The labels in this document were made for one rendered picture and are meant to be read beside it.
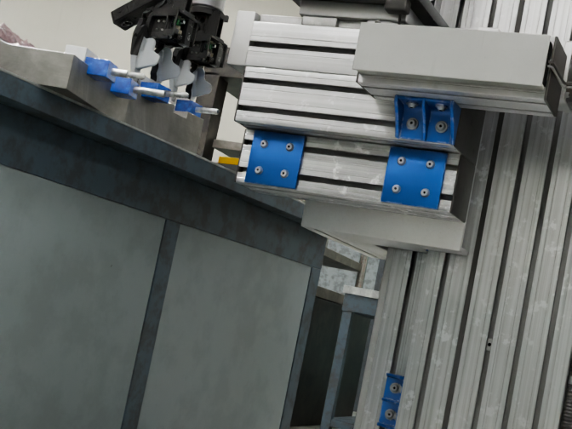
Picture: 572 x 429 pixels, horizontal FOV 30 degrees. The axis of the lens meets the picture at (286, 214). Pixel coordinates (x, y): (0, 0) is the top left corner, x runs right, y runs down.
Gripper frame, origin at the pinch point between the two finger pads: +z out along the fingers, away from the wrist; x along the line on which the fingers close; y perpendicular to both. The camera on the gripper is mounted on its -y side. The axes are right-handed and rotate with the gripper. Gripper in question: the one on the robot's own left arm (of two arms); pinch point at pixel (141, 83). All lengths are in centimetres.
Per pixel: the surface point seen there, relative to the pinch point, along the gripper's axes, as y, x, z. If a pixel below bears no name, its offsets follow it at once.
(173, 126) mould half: 2.2, 9.4, 5.5
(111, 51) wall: -497, 580, -175
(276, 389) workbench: 4, 69, 53
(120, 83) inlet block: 9.7, -18.0, 4.8
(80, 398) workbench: 4, -3, 59
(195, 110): -7.0, 28.6, -2.5
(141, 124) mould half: 2.2, -0.3, 7.7
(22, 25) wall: -597, 565, -189
